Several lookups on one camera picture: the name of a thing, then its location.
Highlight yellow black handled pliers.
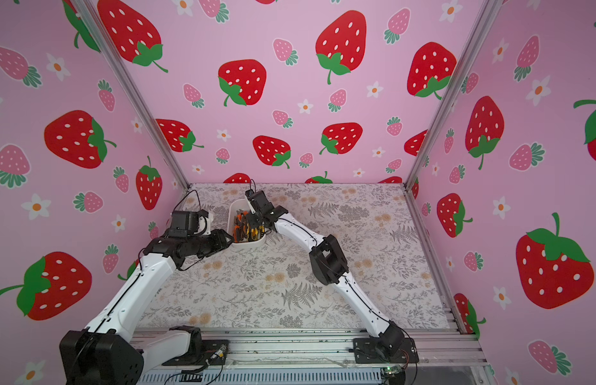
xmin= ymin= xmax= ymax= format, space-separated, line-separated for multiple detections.
xmin=246 ymin=221 xmax=266 ymax=242

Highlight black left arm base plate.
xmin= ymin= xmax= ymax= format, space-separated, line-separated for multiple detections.
xmin=162 ymin=339 xmax=230 ymax=367

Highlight orange handled pliers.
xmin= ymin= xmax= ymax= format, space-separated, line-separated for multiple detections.
xmin=234 ymin=210 xmax=245 ymax=243

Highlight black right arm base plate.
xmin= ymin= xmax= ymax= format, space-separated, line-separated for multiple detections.
xmin=351 ymin=337 xmax=420 ymax=365

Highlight white plastic storage box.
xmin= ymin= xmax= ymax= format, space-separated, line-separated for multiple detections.
xmin=227 ymin=199 xmax=266 ymax=250

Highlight aluminium rail frame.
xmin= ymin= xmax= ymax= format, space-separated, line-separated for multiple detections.
xmin=83 ymin=307 xmax=496 ymax=385

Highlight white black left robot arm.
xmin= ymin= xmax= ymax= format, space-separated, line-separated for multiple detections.
xmin=60 ymin=229 xmax=234 ymax=384

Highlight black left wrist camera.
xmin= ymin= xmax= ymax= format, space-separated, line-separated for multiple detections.
xmin=167 ymin=210 xmax=211 ymax=238

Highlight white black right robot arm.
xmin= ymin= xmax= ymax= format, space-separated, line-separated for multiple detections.
xmin=249 ymin=203 xmax=412 ymax=363

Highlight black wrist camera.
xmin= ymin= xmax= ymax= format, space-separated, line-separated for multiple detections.
xmin=245 ymin=189 xmax=273 ymax=213
xmin=167 ymin=210 xmax=211 ymax=238

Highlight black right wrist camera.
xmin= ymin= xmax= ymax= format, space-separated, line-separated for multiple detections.
xmin=245 ymin=189 xmax=273 ymax=213

